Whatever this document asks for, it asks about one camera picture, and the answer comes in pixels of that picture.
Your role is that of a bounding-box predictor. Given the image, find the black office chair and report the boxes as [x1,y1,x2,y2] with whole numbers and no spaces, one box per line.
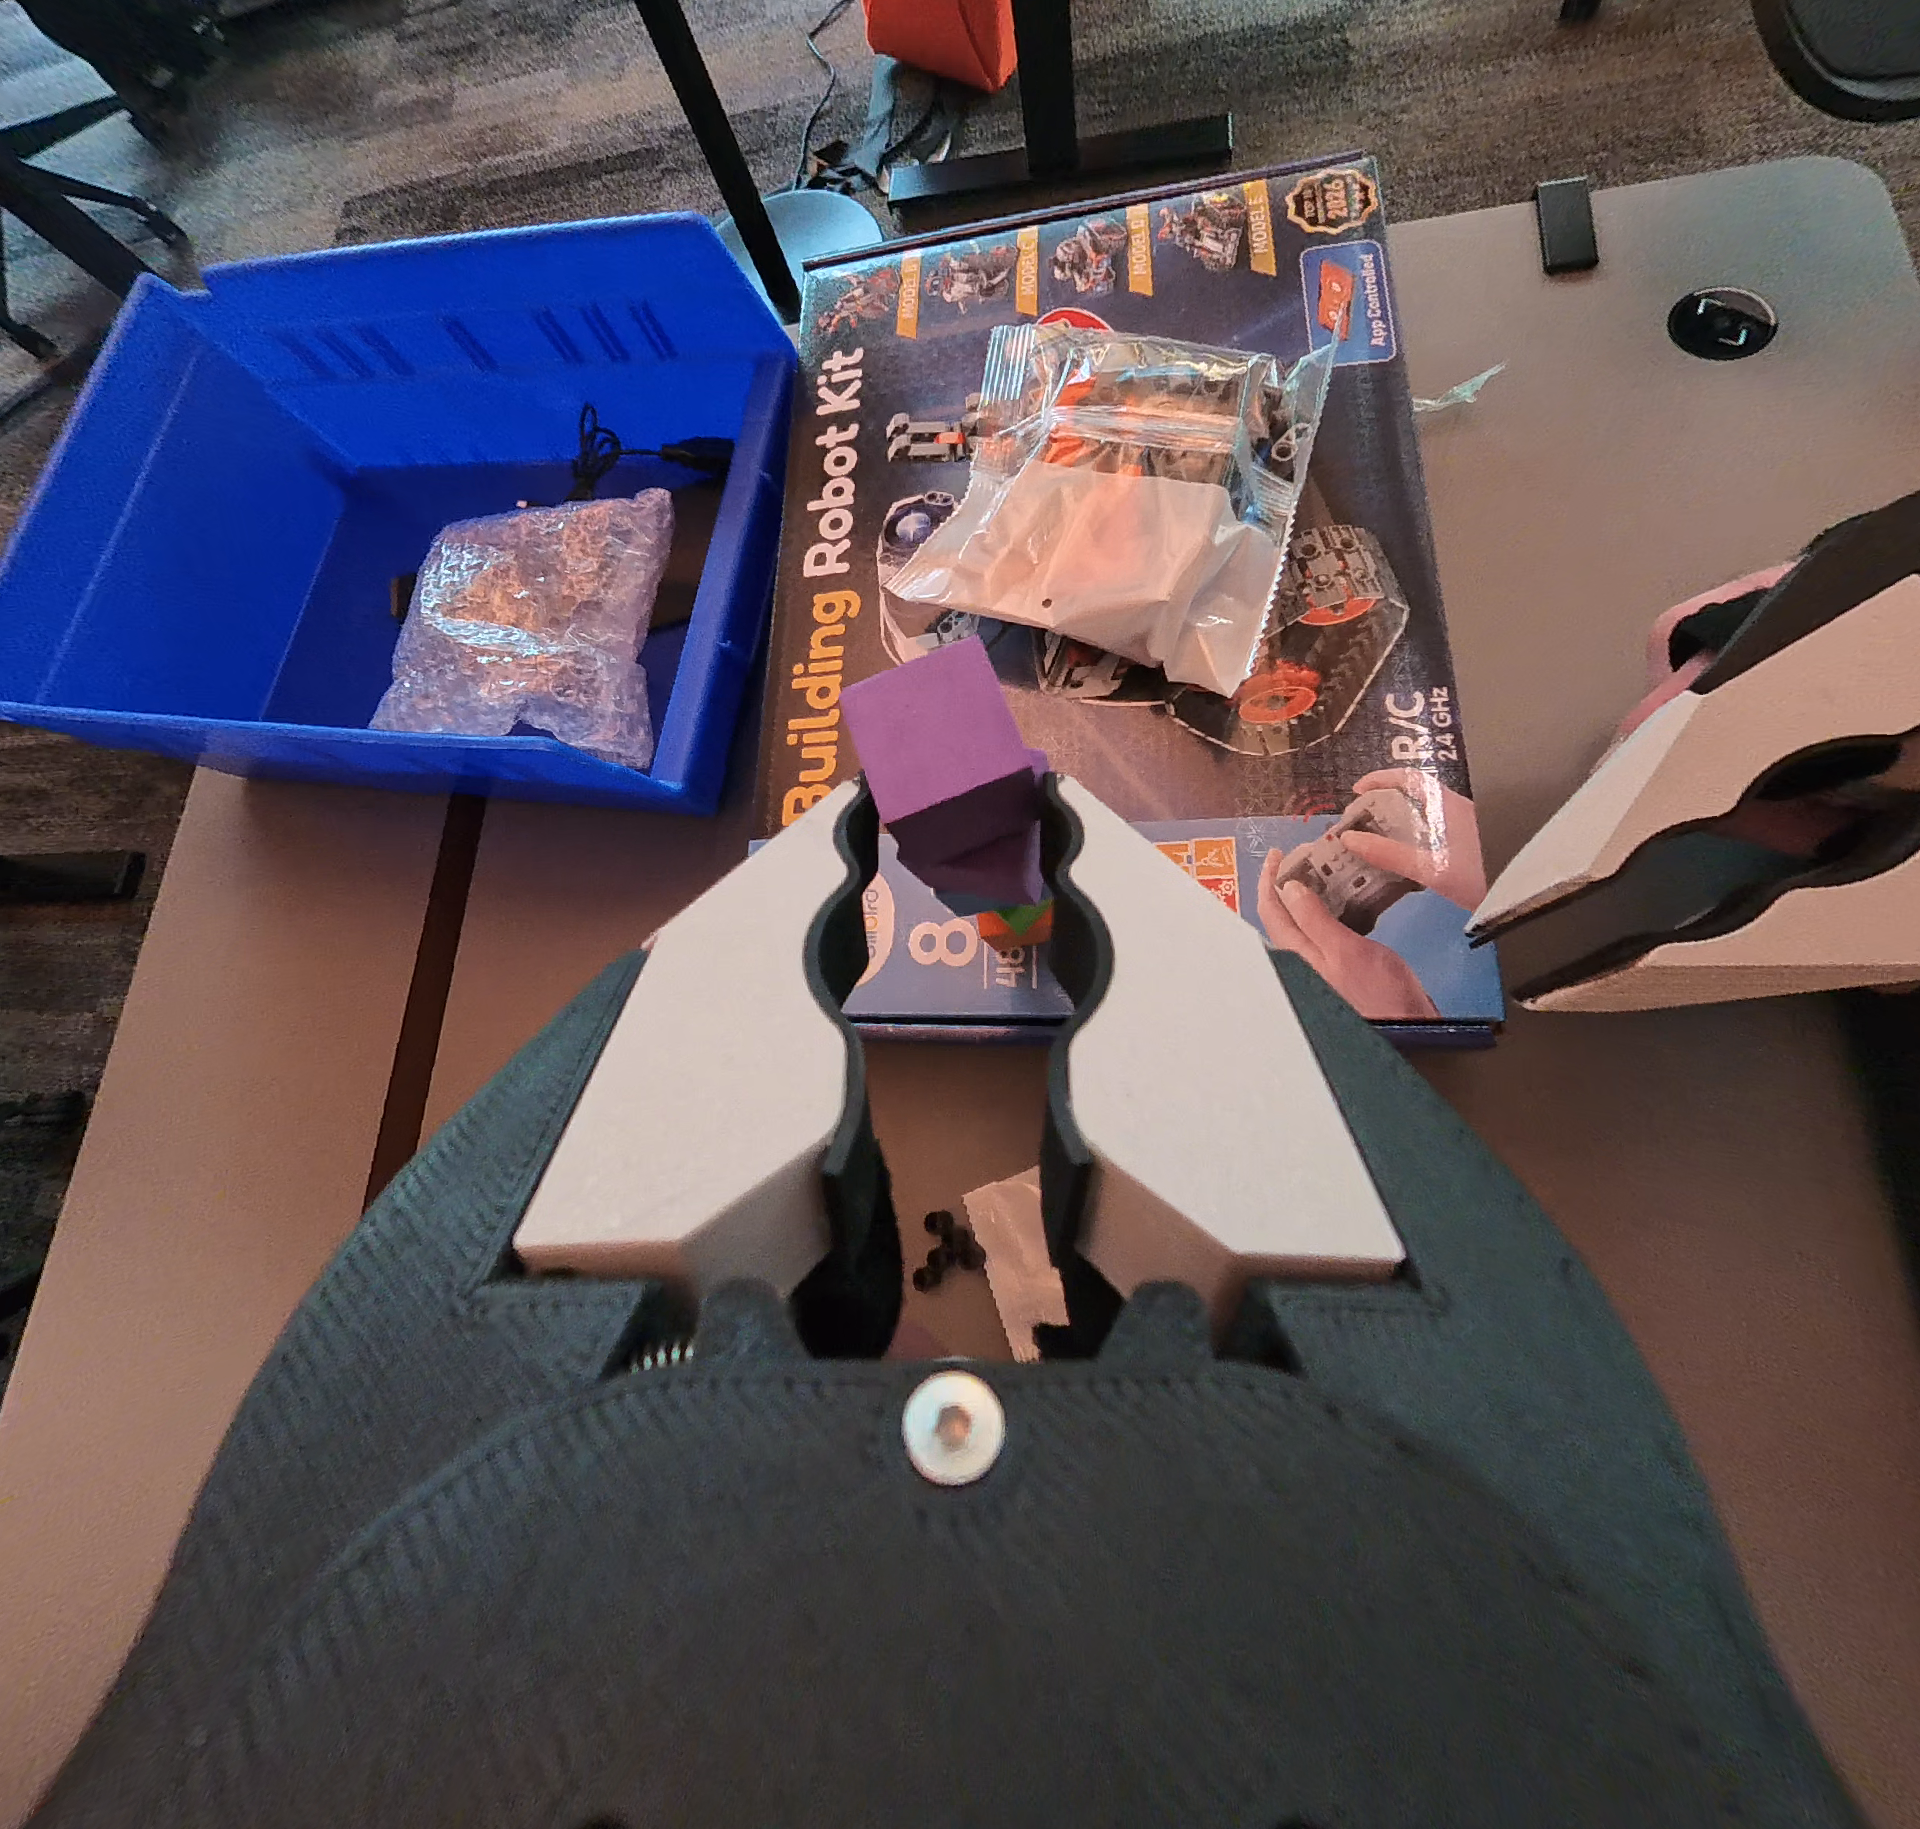
[1559,0,1920,122]

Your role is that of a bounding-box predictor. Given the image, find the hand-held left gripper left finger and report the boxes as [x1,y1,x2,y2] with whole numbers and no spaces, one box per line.
[510,783,886,1361]

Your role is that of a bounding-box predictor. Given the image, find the black desk grommet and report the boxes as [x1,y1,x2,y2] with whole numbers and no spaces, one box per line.
[1668,284,1784,354]

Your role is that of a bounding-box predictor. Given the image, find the round grey-blue stand base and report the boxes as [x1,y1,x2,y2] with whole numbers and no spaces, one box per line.
[711,191,883,318]

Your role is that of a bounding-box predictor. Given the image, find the clear bag of white parts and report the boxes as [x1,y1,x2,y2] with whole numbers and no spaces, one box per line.
[906,324,1339,701]

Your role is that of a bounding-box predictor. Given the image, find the dark cloth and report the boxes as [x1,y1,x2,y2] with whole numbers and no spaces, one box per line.
[860,51,968,186]

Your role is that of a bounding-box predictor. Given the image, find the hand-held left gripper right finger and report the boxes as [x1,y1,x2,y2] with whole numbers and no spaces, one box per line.
[1039,773,1408,1361]

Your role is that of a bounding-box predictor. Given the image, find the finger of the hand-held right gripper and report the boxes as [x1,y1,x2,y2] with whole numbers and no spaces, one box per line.
[1512,869,1920,1018]
[1461,591,1920,953]

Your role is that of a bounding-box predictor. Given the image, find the person's right hand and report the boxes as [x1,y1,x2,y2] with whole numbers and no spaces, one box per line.
[1626,567,1800,746]

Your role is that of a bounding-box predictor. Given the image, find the bubble wrap packet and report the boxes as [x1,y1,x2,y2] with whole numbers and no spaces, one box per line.
[366,487,678,767]

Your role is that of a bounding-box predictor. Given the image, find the black pole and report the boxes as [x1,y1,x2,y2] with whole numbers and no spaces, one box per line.
[590,0,802,319]

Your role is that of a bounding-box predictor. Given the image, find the clear bag black red parts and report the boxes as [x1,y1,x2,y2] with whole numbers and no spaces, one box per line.
[964,1168,1073,1361]

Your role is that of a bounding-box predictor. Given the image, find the black floor stand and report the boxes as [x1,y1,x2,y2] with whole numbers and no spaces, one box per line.
[883,0,1236,206]

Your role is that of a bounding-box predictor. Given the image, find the thin black cable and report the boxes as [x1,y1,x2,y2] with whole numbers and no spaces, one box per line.
[567,404,738,505]

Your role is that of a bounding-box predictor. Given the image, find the blue robot kit box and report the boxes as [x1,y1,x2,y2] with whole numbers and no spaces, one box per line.
[754,154,1505,1051]

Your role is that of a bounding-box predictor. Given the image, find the purple foam cube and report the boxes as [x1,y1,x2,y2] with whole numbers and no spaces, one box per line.
[839,641,1052,901]

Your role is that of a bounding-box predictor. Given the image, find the blue storage bin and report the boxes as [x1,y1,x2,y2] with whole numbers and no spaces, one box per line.
[0,211,800,817]

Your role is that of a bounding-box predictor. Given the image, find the grey desk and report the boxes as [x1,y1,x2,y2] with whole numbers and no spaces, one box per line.
[0,154,1920,1829]

